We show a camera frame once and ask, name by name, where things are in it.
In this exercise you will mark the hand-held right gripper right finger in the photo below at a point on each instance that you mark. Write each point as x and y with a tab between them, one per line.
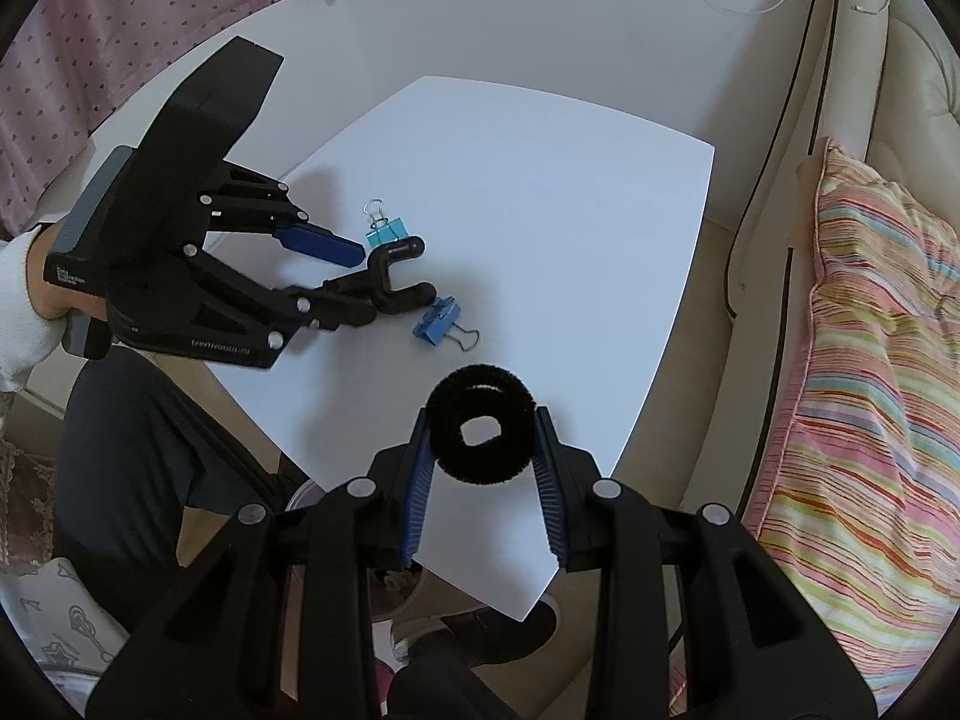
551	502

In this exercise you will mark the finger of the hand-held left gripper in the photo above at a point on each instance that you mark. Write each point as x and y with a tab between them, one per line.
300	305
322	244

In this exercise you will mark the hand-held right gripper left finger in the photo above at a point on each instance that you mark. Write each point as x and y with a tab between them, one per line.
416	495

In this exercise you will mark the black forked plastic part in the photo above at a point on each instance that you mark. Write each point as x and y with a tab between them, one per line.
391	294

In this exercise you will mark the black fuzzy scrunchie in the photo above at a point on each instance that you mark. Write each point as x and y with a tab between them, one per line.
450	405

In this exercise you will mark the person's left forearm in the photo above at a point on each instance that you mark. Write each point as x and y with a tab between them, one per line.
19	315

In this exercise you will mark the teal binder clip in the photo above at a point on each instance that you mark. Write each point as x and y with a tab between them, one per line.
388	231

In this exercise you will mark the blue binder clip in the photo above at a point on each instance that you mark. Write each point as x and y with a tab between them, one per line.
435	321

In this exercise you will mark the black shoe white sole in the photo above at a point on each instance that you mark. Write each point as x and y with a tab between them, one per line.
495	626

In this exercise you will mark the pink dotted curtain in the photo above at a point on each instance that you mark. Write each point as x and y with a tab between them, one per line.
112	30

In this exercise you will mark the person's right leg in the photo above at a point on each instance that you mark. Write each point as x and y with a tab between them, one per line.
465	690

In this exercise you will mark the person's leg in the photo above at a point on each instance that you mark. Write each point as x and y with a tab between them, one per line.
150	465
465	690

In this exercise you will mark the white table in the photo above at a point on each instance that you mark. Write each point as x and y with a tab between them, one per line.
540	240

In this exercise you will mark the person's left leg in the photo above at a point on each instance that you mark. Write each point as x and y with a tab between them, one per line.
150	465

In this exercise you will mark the brown patterned cloth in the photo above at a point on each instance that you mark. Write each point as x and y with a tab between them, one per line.
22	480

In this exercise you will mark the pastel striped cushion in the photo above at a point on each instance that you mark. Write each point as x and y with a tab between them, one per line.
862	390

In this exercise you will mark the white printed top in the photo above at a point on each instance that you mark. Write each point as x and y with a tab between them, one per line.
52	630

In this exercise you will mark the cream leather sofa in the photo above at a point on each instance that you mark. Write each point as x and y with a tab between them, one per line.
825	127

